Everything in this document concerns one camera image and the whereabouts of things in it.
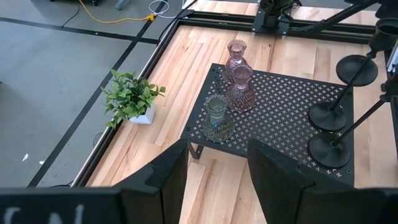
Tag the tall black candlestick holder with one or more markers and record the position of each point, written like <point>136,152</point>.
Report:
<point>346,71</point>

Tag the pink glass candle holder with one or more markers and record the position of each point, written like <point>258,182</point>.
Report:
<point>236,49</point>
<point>241,96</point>

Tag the green plant in white pot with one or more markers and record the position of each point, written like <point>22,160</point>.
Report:
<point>130,99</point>

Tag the black perforated metal shelf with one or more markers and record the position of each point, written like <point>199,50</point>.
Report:
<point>280,118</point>

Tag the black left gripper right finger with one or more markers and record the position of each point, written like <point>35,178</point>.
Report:
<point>273,186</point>

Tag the green glass candle holder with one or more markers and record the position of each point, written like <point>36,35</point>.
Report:
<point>217,130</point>

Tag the medium black candlestick holder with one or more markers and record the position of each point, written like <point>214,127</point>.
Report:
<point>326,116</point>

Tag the gray desk leg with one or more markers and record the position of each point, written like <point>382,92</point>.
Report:
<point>122,3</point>

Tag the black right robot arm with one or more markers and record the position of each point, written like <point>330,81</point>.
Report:
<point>273,7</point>

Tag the black aluminium table frame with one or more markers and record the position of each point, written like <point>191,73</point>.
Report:
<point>329,35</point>

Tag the short black candlestick holder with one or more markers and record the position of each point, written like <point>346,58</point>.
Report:
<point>328,151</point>

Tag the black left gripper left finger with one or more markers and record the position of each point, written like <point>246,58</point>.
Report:
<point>161,193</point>

